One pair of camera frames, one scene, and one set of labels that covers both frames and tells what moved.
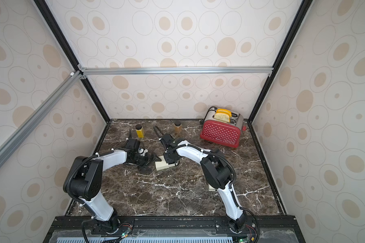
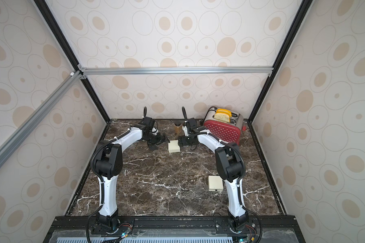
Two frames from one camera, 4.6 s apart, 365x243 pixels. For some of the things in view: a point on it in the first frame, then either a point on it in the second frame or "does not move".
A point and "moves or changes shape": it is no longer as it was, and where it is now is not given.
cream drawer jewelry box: (162, 164) moves or changes shape
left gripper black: (148, 161) -> (159, 140)
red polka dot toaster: (224, 132) does not move
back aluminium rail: (153, 70) does not move
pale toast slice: (222, 117) does not move
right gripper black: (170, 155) -> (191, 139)
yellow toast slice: (224, 111) does not move
